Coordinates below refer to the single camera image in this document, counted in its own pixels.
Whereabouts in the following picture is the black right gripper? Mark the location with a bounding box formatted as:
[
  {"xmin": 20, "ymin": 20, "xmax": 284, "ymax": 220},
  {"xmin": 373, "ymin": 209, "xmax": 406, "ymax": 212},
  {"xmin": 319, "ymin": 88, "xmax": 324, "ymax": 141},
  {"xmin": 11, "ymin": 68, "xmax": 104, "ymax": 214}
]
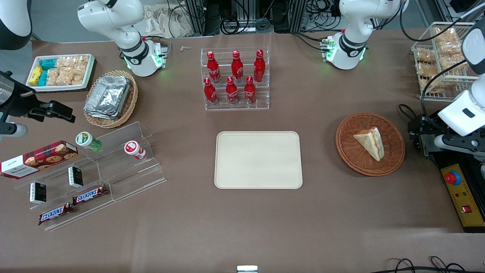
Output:
[{"xmin": 0, "ymin": 81, "xmax": 76, "ymax": 124}]

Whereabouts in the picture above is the triangular sandwich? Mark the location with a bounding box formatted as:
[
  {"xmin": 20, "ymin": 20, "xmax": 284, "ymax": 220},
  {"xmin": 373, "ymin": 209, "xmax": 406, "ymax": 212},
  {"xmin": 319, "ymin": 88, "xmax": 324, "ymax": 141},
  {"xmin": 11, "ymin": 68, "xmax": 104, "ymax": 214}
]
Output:
[{"xmin": 353, "ymin": 127, "xmax": 385, "ymax": 162}]

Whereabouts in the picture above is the white snack tray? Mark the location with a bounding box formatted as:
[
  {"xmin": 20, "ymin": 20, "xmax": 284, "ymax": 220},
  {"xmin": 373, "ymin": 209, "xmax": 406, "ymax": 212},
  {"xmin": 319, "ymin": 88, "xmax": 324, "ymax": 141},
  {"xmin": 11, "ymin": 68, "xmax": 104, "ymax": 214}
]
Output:
[{"xmin": 25, "ymin": 54, "xmax": 96, "ymax": 93}]

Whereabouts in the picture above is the oval light wicker basket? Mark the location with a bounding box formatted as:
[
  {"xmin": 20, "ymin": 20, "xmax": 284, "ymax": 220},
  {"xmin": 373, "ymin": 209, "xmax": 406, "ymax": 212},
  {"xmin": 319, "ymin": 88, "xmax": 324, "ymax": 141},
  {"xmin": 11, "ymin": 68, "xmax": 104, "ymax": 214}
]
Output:
[{"xmin": 83, "ymin": 70, "xmax": 139, "ymax": 129}]

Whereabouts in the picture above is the round brown wicker basket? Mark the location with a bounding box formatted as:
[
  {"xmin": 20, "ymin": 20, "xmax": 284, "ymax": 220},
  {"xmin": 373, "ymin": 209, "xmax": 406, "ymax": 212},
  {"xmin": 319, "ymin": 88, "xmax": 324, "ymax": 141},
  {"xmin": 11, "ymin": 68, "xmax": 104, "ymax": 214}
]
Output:
[{"xmin": 335, "ymin": 112, "xmax": 406, "ymax": 177}]

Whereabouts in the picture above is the beige rectangular tray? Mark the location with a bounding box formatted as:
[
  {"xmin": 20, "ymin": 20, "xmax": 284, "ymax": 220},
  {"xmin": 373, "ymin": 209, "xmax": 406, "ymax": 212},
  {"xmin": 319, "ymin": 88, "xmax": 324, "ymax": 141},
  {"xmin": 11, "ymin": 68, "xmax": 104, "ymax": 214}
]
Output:
[{"xmin": 214, "ymin": 131, "xmax": 304, "ymax": 190}]

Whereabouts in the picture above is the green capped drink bottle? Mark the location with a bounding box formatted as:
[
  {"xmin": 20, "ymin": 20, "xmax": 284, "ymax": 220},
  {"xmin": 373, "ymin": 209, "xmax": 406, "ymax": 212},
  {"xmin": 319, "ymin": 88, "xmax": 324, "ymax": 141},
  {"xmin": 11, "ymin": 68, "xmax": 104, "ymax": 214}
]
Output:
[{"xmin": 75, "ymin": 131, "xmax": 103, "ymax": 152}]

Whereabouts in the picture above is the yellow snack packet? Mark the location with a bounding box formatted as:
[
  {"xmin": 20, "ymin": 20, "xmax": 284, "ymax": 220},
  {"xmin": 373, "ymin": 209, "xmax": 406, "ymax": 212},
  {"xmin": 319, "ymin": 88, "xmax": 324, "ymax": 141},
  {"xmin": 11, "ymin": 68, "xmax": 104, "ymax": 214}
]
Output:
[{"xmin": 28, "ymin": 65, "xmax": 43, "ymax": 86}]

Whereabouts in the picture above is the black appliance with grey panel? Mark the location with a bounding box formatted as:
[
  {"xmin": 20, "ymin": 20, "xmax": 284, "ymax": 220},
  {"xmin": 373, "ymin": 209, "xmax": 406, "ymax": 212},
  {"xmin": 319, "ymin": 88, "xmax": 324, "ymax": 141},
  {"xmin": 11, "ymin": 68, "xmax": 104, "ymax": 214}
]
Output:
[{"xmin": 408, "ymin": 113, "xmax": 443, "ymax": 158}]

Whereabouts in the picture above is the red tartan cookie box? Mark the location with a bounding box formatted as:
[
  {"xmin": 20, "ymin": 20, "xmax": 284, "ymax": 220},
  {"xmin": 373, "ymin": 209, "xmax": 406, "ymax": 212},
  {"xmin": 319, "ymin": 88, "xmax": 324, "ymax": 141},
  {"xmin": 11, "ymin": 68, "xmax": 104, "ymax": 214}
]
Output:
[{"xmin": 0, "ymin": 140, "xmax": 79, "ymax": 180}]

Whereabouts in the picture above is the black yellow control box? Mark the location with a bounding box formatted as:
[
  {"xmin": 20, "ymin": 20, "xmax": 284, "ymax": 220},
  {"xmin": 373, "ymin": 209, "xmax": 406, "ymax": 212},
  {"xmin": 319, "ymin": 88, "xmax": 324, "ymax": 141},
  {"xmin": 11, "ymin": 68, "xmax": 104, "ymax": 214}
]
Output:
[{"xmin": 432, "ymin": 151, "xmax": 485, "ymax": 233}]

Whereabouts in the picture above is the stack of foil trays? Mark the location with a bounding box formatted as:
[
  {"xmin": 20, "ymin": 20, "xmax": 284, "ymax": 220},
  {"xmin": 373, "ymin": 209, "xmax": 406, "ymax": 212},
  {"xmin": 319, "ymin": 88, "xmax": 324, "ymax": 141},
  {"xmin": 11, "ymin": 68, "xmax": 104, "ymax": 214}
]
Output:
[{"xmin": 84, "ymin": 75, "xmax": 131, "ymax": 120}]

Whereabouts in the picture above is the small black box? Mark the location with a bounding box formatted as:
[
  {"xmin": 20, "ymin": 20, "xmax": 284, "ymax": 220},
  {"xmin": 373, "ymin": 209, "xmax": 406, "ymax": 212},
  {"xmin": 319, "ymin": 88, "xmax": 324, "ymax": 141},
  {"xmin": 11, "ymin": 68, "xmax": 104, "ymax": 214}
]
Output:
[
  {"xmin": 30, "ymin": 182, "xmax": 47, "ymax": 205},
  {"xmin": 67, "ymin": 166, "xmax": 84, "ymax": 188}
]

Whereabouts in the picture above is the fried snack bag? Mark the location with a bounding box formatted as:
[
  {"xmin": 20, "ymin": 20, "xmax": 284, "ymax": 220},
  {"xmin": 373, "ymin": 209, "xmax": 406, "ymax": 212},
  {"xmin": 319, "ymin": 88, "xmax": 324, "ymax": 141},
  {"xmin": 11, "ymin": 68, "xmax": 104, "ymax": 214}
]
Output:
[
  {"xmin": 420, "ymin": 77, "xmax": 444, "ymax": 94},
  {"xmin": 437, "ymin": 40, "xmax": 466, "ymax": 56},
  {"xmin": 441, "ymin": 55, "xmax": 467, "ymax": 71},
  {"xmin": 415, "ymin": 63, "xmax": 438, "ymax": 77},
  {"xmin": 415, "ymin": 49, "xmax": 437, "ymax": 63},
  {"xmin": 433, "ymin": 27, "xmax": 457, "ymax": 42}
]

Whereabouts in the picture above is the red capped drink bottle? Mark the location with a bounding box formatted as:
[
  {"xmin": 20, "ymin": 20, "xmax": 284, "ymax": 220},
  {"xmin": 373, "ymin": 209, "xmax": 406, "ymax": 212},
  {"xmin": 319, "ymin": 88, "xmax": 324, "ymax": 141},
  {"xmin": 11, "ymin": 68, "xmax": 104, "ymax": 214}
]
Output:
[{"xmin": 124, "ymin": 140, "xmax": 147, "ymax": 161}]

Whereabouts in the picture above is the brown Snickers bar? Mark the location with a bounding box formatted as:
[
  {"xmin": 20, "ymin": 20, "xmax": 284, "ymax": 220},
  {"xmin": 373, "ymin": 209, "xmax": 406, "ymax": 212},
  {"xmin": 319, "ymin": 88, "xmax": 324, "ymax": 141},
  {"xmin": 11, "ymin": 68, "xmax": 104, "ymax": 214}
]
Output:
[
  {"xmin": 38, "ymin": 203, "xmax": 75, "ymax": 226},
  {"xmin": 72, "ymin": 185, "xmax": 109, "ymax": 206}
]

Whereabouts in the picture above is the clear acrylic stepped display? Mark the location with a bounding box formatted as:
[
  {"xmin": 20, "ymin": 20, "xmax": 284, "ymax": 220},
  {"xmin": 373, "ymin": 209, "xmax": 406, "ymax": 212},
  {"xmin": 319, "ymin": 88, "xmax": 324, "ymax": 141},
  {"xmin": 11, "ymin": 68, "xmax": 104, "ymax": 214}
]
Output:
[{"xmin": 13, "ymin": 121, "xmax": 167, "ymax": 232}]

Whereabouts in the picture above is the beige crumpled cloth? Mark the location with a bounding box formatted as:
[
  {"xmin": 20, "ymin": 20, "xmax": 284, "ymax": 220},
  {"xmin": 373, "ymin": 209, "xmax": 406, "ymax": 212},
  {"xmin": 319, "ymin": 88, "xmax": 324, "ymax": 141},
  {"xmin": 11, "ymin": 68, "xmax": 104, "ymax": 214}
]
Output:
[{"xmin": 142, "ymin": 3, "xmax": 194, "ymax": 39}]

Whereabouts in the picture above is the red cola bottle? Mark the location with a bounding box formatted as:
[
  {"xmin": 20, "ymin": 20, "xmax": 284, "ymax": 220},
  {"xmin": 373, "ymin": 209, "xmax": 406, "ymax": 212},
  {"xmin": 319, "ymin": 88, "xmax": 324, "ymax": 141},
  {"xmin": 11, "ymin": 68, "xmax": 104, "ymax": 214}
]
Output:
[
  {"xmin": 203, "ymin": 77, "xmax": 219, "ymax": 107},
  {"xmin": 244, "ymin": 76, "xmax": 257, "ymax": 105},
  {"xmin": 207, "ymin": 51, "xmax": 221, "ymax": 84},
  {"xmin": 225, "ymin": 77, "xmax": 239, "ymax": 106},
  {"xmin": 231, "ymin": 50, "xmax": 244, "ymax": 83},
  {"xmin": 253, "ymin": 49, "xmax": 266, "ymax": 83}
]

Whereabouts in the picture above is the clear acrylic bottle rack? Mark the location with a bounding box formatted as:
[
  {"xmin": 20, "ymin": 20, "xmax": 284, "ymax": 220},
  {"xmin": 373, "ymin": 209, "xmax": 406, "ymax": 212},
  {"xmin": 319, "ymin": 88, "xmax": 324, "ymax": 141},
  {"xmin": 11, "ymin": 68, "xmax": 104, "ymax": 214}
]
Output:
[{"xmin": 200, "ymin": 47, "xmax": 271, "ymax": 111}]

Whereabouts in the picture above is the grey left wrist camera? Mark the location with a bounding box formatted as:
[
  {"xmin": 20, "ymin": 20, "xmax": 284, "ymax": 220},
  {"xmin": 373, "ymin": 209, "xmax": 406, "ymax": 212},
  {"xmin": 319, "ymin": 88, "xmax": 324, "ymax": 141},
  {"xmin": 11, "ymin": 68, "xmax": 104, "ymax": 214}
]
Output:
[{"xmin": 433, "ymin": 134, "xmax": 456, "ymax": 151}]

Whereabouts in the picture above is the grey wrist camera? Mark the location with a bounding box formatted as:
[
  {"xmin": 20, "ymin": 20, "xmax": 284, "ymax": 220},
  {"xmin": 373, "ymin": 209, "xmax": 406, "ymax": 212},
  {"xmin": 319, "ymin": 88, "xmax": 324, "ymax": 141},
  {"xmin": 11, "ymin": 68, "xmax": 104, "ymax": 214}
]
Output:
[
  {"xmin": 0, "ymin": 122, "xmax": 29, "ymax": 138},
  {"xmin": 433, "ymin": 134, "xmax": 456, "ymax": 151}
]

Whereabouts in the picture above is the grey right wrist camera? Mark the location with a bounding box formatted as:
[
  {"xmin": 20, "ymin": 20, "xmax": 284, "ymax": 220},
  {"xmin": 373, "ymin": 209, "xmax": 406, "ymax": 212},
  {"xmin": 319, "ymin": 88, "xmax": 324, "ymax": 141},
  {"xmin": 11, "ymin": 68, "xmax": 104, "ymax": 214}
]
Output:
[{"xmin": 0, "ymin": 122, "xmax": 29, "ymax": 138}]

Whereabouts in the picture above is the white wire rack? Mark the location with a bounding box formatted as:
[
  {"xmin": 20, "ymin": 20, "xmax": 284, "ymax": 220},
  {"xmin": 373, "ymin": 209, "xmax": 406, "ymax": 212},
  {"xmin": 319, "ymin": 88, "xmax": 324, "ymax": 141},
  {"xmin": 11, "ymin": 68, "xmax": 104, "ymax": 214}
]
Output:
[{"xmin": 411, "ymin": 22, "xmax": 485, "ymax": 102}]

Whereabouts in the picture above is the black appliance cable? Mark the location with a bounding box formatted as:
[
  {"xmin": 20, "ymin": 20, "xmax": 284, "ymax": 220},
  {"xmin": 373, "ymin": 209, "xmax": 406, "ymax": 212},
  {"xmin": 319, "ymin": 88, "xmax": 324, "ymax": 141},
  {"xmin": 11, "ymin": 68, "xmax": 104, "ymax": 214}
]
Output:
[{"xmin": 397, "ymin": 103, "xmax": 419, "ymax": 124}]

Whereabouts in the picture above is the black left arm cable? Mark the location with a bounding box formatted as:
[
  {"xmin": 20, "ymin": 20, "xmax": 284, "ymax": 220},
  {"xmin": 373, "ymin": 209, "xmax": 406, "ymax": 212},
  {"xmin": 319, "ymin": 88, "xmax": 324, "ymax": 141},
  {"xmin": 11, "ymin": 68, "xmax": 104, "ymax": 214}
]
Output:
[{"xmin": 399, "ymin": 0, "xmax": 485, "ymax": 131}]

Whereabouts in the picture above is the black cable on floor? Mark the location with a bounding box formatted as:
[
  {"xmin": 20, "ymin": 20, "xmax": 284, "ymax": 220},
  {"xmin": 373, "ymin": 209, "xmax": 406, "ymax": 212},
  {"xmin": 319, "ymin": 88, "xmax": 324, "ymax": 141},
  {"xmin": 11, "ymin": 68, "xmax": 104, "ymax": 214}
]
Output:
[{"xmin": 378, "ymin": 256, "xmax": 471, "ymax": 273}]

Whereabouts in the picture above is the aluminium frame with cables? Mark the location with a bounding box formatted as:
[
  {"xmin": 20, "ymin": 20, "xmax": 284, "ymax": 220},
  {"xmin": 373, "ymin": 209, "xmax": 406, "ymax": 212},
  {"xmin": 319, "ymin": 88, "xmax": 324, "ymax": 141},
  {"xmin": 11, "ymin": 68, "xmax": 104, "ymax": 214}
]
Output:
[{"xmin": 167, "ymin": 0, "xmax": 343, "ymax": 36}]

